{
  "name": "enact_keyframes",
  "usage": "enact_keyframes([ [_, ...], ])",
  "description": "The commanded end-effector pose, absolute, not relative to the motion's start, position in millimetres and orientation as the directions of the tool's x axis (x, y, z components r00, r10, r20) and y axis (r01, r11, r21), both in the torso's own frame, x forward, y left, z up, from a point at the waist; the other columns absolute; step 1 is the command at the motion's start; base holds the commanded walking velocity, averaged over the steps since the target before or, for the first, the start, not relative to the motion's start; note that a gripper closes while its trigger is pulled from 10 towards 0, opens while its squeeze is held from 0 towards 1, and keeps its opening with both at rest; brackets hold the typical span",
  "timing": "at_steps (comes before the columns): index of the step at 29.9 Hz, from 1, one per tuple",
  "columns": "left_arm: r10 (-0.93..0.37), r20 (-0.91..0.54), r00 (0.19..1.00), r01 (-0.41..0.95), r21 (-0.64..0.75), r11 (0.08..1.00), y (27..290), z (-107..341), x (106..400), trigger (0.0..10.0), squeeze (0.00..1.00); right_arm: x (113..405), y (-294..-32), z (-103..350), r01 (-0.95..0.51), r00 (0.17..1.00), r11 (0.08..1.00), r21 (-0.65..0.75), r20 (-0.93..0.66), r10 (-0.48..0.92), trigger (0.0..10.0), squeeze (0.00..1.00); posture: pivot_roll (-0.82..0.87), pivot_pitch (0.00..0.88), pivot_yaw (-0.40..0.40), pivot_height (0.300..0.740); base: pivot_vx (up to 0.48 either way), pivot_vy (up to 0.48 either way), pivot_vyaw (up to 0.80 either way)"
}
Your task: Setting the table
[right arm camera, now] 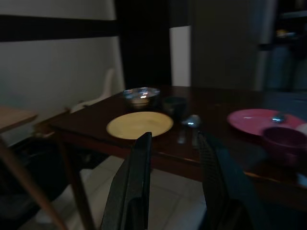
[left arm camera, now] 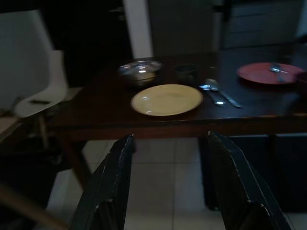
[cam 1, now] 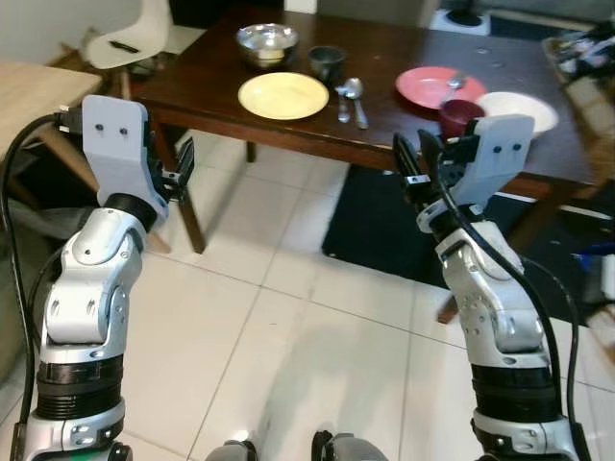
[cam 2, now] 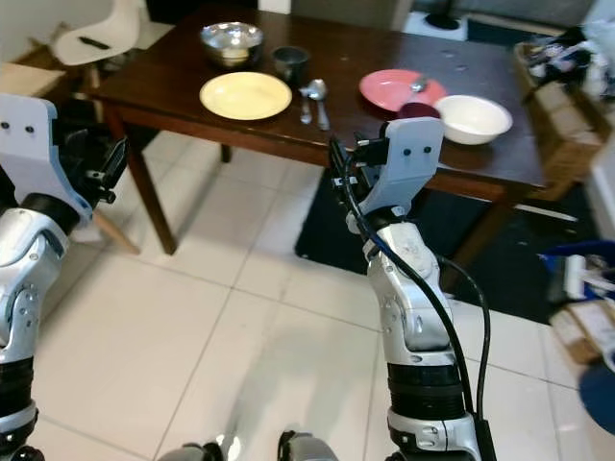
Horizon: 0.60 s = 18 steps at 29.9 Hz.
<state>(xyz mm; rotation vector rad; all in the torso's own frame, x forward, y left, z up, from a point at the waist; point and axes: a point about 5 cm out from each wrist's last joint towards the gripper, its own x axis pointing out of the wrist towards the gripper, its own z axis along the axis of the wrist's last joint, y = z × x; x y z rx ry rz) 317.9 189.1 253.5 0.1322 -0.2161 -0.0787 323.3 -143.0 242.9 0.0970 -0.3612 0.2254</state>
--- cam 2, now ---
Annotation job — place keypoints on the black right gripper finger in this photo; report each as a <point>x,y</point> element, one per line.
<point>342,173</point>

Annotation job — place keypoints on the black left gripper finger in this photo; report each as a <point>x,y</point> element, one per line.
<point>116,163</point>

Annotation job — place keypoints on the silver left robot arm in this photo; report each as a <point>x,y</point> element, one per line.
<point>24,279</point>

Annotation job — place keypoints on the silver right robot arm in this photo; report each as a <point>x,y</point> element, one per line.
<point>418,317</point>

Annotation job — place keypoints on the maroon cup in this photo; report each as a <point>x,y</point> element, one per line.
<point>418,109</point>

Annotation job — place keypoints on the pink plate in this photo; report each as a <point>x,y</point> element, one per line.
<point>384,91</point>

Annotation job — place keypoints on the large metal spoon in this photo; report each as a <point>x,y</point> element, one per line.
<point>317,90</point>

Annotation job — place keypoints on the small metal spoon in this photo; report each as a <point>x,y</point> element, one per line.
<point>418,84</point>

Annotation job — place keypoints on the light wooden table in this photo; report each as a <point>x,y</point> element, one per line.
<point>29,79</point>

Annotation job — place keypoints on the white bowl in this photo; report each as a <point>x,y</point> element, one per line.
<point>473,117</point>

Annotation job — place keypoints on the dark wooden dining table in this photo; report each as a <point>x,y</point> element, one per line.
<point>346,53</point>

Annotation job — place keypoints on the dark grey cup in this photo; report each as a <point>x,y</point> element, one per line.
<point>290,62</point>

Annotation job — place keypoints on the yellow plate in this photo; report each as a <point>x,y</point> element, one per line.
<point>245,96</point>

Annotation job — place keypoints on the white plastic chair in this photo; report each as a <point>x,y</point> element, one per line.
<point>115,27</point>

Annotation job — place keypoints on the steel bowl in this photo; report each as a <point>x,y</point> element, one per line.
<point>231,43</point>

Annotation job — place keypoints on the black floor rug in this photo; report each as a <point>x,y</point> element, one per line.
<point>519,240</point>

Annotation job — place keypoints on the wicker basket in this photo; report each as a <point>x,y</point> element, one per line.
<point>562,125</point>

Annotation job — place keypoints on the blue plastic object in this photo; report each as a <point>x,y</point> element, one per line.
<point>581,254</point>

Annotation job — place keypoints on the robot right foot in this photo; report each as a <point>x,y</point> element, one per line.
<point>309,448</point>

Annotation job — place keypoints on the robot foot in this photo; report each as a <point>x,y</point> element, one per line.
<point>309,448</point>
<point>197,451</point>

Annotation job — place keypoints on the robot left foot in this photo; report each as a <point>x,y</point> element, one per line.
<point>197,451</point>

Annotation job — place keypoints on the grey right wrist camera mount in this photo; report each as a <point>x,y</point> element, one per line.
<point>408,158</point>

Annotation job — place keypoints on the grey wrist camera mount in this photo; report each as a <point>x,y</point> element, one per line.
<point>34,144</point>
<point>408,158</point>

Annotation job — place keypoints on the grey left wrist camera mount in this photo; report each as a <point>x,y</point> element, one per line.
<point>34,144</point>

